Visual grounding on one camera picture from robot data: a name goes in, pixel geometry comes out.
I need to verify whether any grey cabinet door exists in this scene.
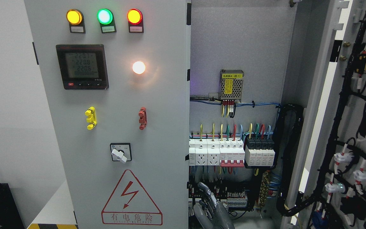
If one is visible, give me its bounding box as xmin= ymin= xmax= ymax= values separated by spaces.
xmin=25 ymin=0 xmax=191 ymax=229
xmin=277 ymin=0 xmax=366 ymax=229

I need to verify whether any black right cable loom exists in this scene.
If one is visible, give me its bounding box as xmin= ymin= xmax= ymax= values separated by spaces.
xmin=272 ymin=103 xmax=317 ymax=217

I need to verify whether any brass ground terminal bar right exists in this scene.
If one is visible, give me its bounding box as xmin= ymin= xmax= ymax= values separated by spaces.
xmin=258 ymin=171 xmax=270 ymax=209

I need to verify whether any red indicator lamp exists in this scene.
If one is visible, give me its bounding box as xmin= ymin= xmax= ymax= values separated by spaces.
xmin=127 ymin=8 xmax=143 ymax=25

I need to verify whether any white socket breaker row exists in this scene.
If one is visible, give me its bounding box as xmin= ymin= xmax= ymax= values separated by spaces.
xmin=189 ymin=139 xmax=220 ymax=166

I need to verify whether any black digital power meter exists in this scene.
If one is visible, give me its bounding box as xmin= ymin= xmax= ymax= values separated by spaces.
xmin=56 ymin=44 xmax=109 ymax=90

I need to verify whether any red electric hazard sticker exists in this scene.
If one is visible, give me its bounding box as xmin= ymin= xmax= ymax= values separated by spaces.
xmin=101 ymin=170 xmax=163 ymax=225

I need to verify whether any metal mesh power supply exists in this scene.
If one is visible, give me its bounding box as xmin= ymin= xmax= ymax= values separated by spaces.
xmin=220 ymin=69 xmax=244 ymax=100

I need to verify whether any red terminal connector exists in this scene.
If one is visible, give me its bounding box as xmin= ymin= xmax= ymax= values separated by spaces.
xmin=138 ymin=107 xmax=148 ymax=130

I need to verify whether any white glowing indicator lamp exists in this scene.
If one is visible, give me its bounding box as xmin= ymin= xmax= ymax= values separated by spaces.
xmin=132 ymin=61 xmax=146 ymax=74

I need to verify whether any red handle circuit breaker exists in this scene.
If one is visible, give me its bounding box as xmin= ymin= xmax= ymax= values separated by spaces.
xmin=220 ymin=139 xmax=245 ymax=168

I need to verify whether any yellow terminal connector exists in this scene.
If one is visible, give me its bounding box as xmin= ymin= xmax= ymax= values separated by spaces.
xmin=85 ymin=106 xmax=97 ymax=130

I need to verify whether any black surge protector block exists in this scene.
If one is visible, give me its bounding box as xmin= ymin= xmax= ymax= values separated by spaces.
xmin=244 ymin=137 xmax=277 ymax=168

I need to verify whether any green indicator lamp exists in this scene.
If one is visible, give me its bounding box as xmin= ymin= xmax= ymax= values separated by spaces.
xmin=97 ymin=8 xmax=113 ymax=25

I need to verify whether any yellow indicator lamp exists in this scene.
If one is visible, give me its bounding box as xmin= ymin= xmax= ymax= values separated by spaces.
xmin=66 ymin=9 xmax=83 ymax=25

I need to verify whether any grey robot hand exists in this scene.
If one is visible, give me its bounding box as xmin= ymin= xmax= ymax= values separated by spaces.
xmin=193 ymin=182 xmax=235 ymax=229

